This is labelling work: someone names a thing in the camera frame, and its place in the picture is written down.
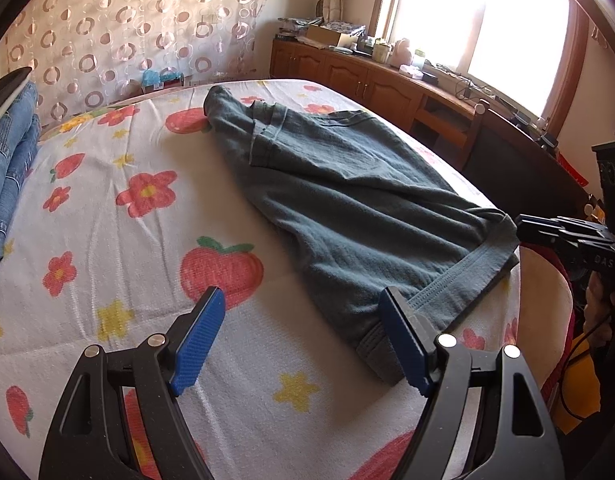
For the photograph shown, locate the cardboard box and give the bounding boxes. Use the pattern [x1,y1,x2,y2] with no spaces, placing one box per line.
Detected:
[305,24,359,49]

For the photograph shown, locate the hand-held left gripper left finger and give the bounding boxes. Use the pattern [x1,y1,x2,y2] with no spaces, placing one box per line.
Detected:
[38,286,226,480]

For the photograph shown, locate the folded dark pants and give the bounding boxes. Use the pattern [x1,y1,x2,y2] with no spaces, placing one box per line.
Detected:
[0,67,32,107]

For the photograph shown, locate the wooden chair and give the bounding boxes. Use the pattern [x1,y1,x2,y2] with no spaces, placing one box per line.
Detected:
[412,95,491,170]

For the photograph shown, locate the folded blue jeans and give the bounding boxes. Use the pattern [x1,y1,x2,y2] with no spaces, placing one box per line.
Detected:
[0,112,42,264]
[0,82,39,136]

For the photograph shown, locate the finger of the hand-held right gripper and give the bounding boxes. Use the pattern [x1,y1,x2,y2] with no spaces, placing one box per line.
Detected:
[517,232,583,261]
[516,214,611,242]

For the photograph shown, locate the blue fluffy cloth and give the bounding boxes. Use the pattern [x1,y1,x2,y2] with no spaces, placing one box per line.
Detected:
[141,67,186,89]

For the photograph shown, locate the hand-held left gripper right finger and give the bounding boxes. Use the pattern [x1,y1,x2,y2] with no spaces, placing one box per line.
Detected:
[378,286,568,480]

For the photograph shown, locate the wooden cabinet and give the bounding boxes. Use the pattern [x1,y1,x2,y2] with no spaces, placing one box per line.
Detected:
[270,37,493,133]

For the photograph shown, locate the black cable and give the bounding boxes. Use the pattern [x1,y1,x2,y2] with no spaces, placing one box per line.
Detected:
[560,300,615,416]

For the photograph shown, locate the circle patterned sheer curtain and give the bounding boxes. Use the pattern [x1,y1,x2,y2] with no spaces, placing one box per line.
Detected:
[0,0,281,127]

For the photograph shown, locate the beige blanket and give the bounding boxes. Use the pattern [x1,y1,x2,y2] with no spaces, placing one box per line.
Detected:
[516,247,576,413]

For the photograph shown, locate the yellow bag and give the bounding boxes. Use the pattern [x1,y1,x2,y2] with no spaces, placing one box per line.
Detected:
[556,340,604,436]

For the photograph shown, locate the teal pants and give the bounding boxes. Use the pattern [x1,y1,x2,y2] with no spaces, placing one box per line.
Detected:
[202,85,521,386]

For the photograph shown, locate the person's right hand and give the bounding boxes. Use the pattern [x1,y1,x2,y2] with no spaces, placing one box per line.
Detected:
[584,270,614,331]

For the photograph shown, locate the bright window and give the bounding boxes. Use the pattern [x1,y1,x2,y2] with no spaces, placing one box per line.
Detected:
[382,0,574,117]

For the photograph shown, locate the dark brown chair back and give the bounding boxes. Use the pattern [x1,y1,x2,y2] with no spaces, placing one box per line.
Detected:
[460,108,605,222]

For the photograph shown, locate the floral bed sheet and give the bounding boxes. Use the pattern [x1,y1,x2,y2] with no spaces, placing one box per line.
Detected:
[0,77,524,480]

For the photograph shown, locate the folded grey pants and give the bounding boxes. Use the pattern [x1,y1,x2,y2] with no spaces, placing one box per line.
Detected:
[0,85,29,127]

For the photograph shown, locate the pink plush toy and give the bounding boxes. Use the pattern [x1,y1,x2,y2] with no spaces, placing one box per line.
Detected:
[392,38,417,67]

